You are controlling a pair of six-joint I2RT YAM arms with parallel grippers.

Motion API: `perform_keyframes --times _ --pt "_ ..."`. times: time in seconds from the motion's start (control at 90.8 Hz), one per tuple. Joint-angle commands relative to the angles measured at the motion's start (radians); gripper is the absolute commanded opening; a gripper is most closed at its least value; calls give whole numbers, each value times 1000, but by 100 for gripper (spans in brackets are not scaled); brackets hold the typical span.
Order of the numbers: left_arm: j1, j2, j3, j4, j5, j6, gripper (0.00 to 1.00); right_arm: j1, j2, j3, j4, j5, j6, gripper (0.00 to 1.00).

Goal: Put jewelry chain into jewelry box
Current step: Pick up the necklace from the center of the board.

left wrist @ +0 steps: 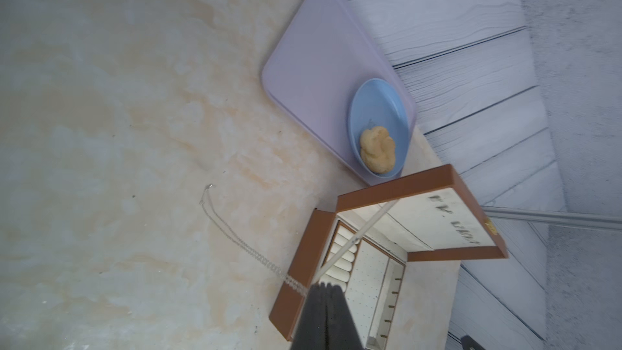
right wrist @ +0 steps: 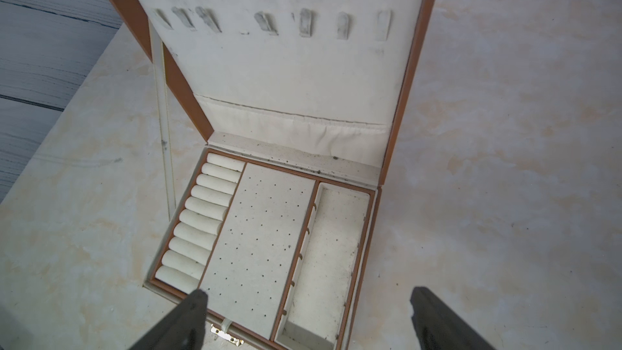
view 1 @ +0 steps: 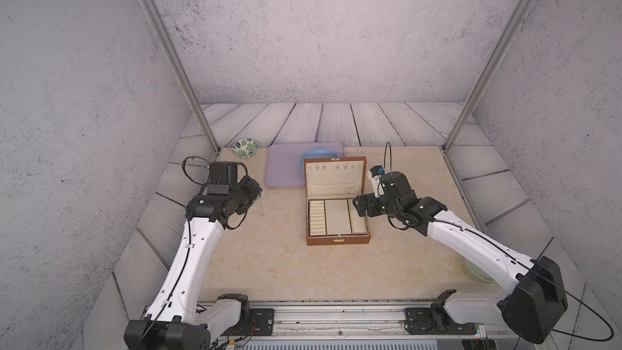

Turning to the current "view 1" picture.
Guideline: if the brown wooden jewelry box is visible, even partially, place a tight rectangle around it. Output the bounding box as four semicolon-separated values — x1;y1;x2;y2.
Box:
303;157;371;246

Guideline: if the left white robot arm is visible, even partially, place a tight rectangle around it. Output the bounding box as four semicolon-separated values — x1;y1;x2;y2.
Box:
124;162;262;349

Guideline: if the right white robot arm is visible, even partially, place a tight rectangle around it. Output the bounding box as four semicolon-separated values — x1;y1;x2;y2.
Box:
353;165;572;344

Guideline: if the green leaf pattern bowl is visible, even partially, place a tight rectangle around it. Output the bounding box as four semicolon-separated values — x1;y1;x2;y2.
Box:
232;138;259;159

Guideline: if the lilac plastic tray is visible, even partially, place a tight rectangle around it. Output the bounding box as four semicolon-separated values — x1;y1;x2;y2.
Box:
264;142;344;188

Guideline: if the blue plate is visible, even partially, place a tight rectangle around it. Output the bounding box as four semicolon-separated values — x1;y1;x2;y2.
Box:
299;147;343;174

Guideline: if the pale green bowl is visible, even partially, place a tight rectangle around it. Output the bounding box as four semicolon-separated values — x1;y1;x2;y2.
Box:
463;258;495;284

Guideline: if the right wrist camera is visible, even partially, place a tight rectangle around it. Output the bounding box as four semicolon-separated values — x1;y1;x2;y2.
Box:
367;165;385;198

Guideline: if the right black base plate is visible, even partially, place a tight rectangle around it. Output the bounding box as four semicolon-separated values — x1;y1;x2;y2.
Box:
404;308;478;335

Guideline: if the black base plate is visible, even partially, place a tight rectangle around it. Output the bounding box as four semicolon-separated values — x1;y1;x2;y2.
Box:
404;308;478;335
223;308;275;338

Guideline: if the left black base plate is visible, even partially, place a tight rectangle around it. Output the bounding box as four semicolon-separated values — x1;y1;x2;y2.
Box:
223;308;275;338

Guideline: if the aluminium mounting rail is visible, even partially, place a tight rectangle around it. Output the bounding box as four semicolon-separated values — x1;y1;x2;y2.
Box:
127;300;560;350

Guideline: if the left aluminium frame post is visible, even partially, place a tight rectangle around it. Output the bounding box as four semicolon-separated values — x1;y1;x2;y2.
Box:
139;0;220;154

